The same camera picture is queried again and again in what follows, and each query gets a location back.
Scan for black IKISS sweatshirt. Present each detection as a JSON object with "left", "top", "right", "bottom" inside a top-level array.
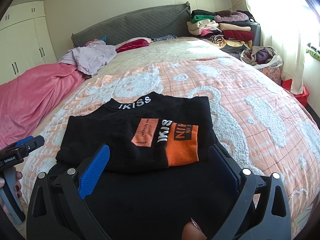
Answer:
[{"left": 49, "top": 92, "right": 234, "bottom": 239}]

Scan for bag of loose clothes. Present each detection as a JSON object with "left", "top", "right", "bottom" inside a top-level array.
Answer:
[{"left": 240, "top": 46, "right": 283, "bottom": 85}]

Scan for stack of folded clothes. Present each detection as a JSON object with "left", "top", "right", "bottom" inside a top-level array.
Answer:
[{"left": 187, "top": 9, "right": 261, "bottom": 55}]

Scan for left hand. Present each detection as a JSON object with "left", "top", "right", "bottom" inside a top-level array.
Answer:
[{"left": 1, "top": 167, "right": 25, "bottom": 224}]

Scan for right hand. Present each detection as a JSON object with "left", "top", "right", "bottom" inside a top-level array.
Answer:
[{"left": 182, "top": 218, "right": 207, "bottom": 240}]

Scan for pink blanket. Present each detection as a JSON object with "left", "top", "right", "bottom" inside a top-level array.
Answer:
[{"left": 1, "top": 63, "right": 86, "bottom": 148}]

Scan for cream wardrobe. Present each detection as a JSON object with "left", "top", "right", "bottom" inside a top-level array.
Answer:
[{"left": 0, "top": 1, "right": 57, "bottom": 84}]

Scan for lilac crumpled garment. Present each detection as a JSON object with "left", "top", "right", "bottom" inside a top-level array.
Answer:
[{"left": 58, "top": 40, "right": 117, "bottom": 77}]

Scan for red box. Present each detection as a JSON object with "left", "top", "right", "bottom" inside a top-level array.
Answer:
[{"left": 281, "top": 78, "right": 311, "bottom": 107}]

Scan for red pillow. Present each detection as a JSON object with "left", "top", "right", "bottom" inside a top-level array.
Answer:
[{"left": 116, "top": 37, "right": 152, "bottom": 53}]

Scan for grey quilted headboard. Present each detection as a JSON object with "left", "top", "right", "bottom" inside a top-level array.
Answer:
[{"left": 71, "top": 2, "right": 191, "bottom": 48}]

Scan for white curtain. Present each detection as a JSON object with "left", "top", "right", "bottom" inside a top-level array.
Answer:
[{"left": 246, "top": 0, "right": 319, "bottom": 94}]

